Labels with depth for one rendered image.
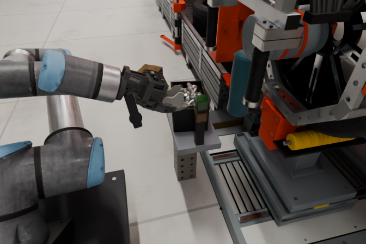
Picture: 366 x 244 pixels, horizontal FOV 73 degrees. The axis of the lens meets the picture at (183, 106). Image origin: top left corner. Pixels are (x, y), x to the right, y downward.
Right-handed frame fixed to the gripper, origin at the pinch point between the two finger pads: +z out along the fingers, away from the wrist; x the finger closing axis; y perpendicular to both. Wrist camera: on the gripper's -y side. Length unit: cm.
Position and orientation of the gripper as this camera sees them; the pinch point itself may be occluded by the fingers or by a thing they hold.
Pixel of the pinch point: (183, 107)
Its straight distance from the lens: 72.7
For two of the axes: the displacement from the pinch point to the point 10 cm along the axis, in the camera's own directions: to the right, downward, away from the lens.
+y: 4.1, -8.0, -4.4
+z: 8.6, 1.8, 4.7
